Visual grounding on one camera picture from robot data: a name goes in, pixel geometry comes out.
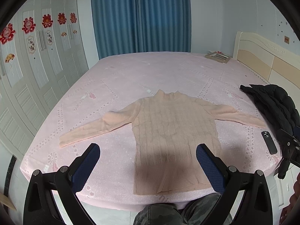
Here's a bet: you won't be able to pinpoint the black smartphone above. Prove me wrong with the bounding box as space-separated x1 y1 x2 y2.
261 131 278 155

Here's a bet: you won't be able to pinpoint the black puffer jacket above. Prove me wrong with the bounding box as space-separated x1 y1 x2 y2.
239 84 299 179

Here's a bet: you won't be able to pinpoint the person's right hand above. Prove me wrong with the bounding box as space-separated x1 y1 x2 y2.
279 173 300 224

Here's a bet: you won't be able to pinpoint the cream wooden headboard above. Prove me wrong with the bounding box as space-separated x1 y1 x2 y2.
233 31 299 109

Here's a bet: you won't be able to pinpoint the pink bed with patterned sheet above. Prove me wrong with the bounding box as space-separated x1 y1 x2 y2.
19 51 285 212

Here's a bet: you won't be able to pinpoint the camouflage trousers legs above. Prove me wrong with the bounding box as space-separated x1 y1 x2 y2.
133 193 220 225

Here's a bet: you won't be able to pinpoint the blue curtain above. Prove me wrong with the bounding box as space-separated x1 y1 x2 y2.
91 0 191 59

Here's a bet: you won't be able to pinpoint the pink knitted sweater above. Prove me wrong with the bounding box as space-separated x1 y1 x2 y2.
59 90 266 196

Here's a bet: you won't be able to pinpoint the white wardrobe with red decorations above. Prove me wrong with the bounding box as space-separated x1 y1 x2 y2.
1 0 89 160

